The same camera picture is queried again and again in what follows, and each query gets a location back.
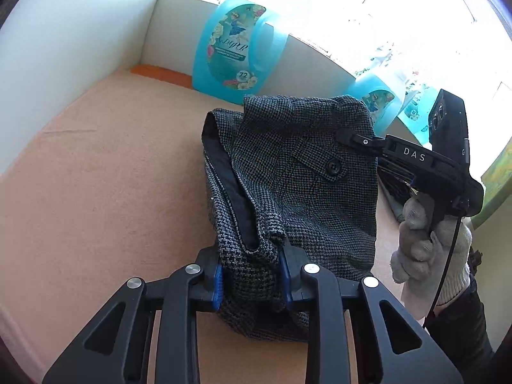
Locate blue detergent bottle far left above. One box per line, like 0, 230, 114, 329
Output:
192, 0, 288, 105

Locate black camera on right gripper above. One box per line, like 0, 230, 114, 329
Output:
429, 89, 470, 172

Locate blue bottle on windowsill left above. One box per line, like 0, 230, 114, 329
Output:
398, 84, 439, 145

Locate blue detergent bottle near pants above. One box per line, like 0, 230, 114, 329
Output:
345, 68, 405, 136

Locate green yellow wall painting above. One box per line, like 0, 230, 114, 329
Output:
471, 140, 512, 229

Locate right hand white glove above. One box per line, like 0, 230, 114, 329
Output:
390, 197, 472, 319

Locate right forearm dark sleeve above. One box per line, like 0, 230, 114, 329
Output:
426, 252, 500, 383

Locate grey houndstooth pants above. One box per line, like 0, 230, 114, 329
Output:
201, 95, 378, 341

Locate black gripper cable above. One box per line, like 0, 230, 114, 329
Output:
422, 213, 465, 329

